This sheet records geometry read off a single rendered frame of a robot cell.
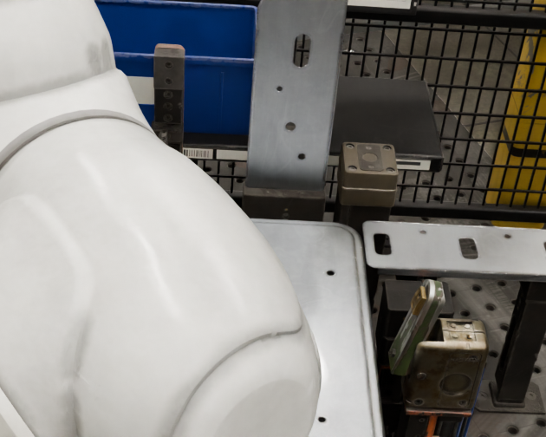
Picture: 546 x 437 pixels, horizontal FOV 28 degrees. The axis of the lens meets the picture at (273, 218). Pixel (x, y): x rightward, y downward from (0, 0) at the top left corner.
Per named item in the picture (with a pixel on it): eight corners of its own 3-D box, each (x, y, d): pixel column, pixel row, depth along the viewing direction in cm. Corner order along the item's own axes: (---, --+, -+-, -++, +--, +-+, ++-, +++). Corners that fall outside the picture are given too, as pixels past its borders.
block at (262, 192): (307, 345, 175) (326, 198, 156) (232, 342, 175) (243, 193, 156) (306, 332, 178) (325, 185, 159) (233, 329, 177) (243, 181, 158)
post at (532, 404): (544, 414, 167) (593, 275, 149) (474, 412, 167) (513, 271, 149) (536, 383, 172) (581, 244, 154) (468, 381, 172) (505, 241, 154)
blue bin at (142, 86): (254, 136, 162) (259, 61, 154) (48, 127, 160) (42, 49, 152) (253, 78, 175) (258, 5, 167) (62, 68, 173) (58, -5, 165)
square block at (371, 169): (368, 355, 175) (400, 175, 152) (318, 352, 174) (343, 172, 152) (364, 320, 181) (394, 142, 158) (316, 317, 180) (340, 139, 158)
